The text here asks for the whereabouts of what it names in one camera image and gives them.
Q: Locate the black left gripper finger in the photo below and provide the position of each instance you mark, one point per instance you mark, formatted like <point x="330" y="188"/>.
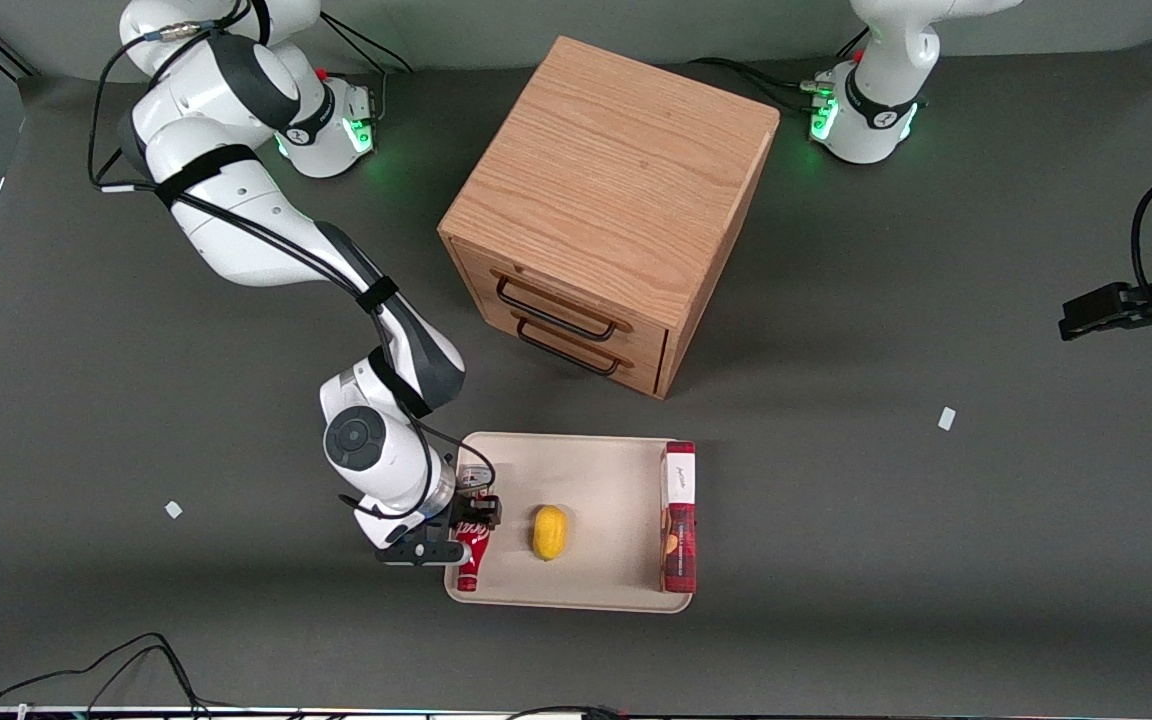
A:
<point x="1096" y="298"/>
<point x="1101" y="326"/>

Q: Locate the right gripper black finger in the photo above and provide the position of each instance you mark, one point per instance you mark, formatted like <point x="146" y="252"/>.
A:
<point x="481" y="510"/>
<point x="421" y="553"/>

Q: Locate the red Coca-Cola aluminium bottle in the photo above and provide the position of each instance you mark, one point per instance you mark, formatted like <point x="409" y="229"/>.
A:
<point x="472" y="560"/>

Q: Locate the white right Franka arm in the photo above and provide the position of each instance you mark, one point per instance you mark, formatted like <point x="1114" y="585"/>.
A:
<point x="236" y="200"/>

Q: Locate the cream plastic tray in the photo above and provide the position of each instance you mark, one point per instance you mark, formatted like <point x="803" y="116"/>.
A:
<point x="606" y="500"/>

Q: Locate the yellow lemon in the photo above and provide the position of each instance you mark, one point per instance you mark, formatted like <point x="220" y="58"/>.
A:
<point x="549" y="532"/>

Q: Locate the red snack box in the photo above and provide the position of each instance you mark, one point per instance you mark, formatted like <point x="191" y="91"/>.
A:
<point x="679" y="520"/>

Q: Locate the wooden two-drawer cabinet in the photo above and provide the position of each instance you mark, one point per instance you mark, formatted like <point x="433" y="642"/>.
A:
<point x="616" y="170"/>

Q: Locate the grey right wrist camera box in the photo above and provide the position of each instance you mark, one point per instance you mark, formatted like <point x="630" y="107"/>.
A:
<point x="474" y="478"/>

